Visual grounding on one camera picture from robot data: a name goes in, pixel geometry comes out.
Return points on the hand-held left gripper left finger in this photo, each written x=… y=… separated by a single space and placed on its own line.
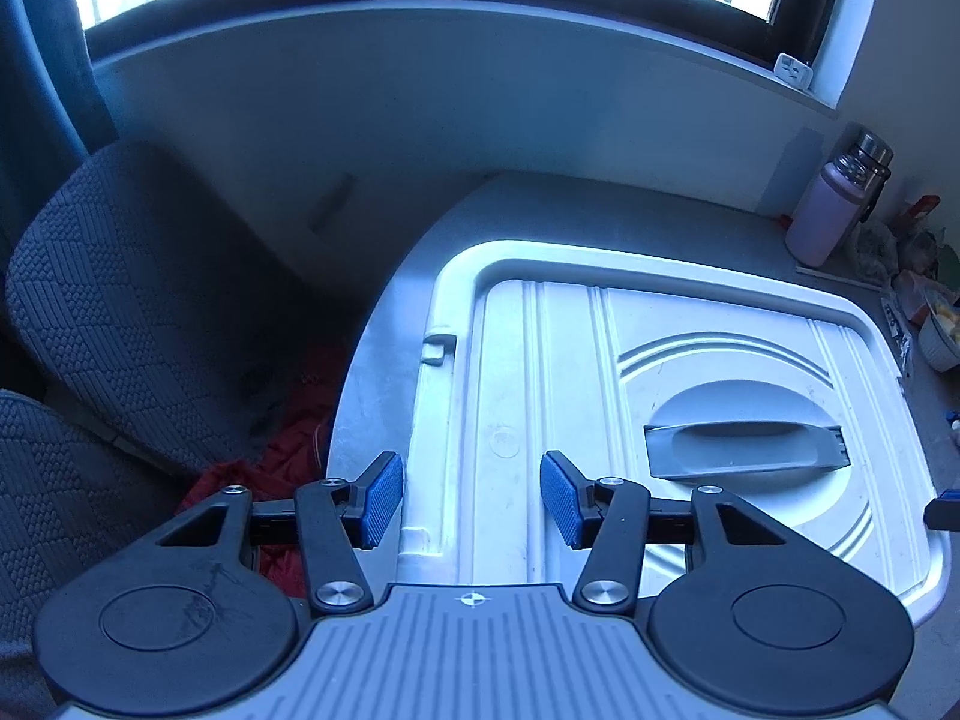
x=379 y=500

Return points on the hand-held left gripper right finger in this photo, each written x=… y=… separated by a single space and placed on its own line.
x=562 y=500

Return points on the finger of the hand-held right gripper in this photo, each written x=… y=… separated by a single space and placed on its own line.
x=943 y=512

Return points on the white storage bin lid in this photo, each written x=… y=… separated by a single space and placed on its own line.
x=570 y=360

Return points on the red puffer jacket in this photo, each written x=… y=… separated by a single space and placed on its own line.
x=292 y=442

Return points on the white ceramic bowl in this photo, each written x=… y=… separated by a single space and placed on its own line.
x=943 y=341

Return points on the crumpled white sachet packet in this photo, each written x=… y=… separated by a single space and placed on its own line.
x=896 y=330

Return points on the small red box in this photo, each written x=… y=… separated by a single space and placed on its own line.
x=924 y=210

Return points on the grey knit-covered chair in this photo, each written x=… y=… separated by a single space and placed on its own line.
x=67 y=525
x=142 y=285

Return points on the pink water bottle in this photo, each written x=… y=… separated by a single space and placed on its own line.
x=821 y=214

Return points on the stainless steel thermos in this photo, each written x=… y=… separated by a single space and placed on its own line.
x=868 y=165

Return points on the small white sill device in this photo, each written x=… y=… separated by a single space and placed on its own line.
x=793 y=71

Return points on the blue curtain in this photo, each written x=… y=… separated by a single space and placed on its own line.
x=41 y=52

